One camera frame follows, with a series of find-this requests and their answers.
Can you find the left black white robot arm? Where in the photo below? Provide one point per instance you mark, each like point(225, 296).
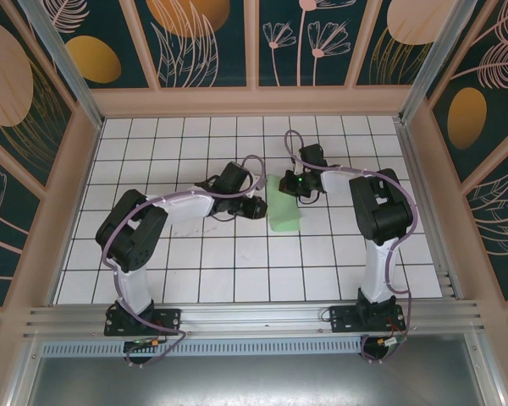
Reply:
point(131, 237)

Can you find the green paper sheet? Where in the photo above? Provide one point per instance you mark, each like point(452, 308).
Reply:
point(283, 211)

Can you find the aluminium frame post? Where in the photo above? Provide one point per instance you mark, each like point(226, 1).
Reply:
point(432, 63)
point(67, 72)

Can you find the long aluminium mounting rail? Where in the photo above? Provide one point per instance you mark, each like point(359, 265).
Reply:
point(254, 321)

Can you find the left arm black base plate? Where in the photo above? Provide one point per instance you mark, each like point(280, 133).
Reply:
point(165, 321)

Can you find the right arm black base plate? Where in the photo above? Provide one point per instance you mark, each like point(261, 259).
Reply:
point(343, 319)

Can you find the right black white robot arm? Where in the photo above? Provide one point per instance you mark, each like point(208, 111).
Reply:
point(381, 211)

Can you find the aluminium side rail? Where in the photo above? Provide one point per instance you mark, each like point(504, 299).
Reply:
point(417, 169)

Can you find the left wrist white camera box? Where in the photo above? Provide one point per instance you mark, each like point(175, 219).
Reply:
point(261, 181)

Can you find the grey metal sheet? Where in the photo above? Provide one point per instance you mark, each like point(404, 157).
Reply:
point(254, 380)

